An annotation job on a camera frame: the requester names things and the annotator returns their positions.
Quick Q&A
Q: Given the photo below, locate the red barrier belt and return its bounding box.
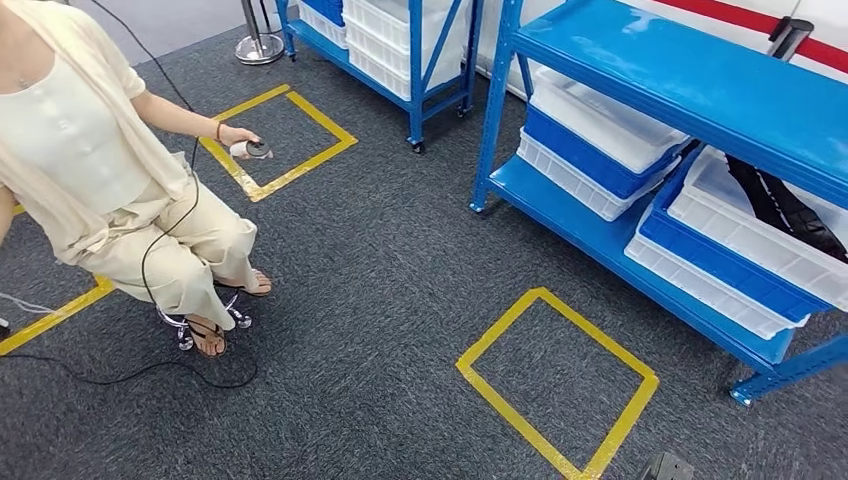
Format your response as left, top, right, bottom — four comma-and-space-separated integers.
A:
652, 0, 778, 33
794, 36, 848, 75

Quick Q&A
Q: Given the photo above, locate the person's left hand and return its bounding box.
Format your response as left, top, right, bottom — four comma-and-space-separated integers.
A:
218, 124, 263, 158

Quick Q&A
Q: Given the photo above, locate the white floor cable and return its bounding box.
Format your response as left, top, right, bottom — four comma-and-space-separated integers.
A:
0, 291, 58, 316

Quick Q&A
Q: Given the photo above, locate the chrome stool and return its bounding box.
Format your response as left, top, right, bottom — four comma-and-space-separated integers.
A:
156, 291, 253, 352

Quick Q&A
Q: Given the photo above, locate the blue metal shelf rack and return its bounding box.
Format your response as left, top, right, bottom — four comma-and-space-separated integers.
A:
468, 0, 848, 407
274, 0, 485, 155

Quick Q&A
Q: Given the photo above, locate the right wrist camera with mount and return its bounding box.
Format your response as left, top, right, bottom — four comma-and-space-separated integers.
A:
639, 452, 696, 480

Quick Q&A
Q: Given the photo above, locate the black plastic trim part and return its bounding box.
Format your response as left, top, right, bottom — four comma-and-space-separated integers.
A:
723, 153, 848, 265

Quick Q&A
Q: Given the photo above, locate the white handheld controller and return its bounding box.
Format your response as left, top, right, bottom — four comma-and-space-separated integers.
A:
229, 139, 274, 162

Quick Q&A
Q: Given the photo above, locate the yellow floor tape square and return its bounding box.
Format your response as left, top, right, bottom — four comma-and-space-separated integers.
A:
198, 84, 359, 203
455, 286, 660, 480

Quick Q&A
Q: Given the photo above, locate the person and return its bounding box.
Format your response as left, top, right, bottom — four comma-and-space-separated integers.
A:
0, 0, 274, 359

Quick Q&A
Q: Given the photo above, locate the black floor cable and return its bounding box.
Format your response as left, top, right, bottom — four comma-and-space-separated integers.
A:
0, 0, 261, 391

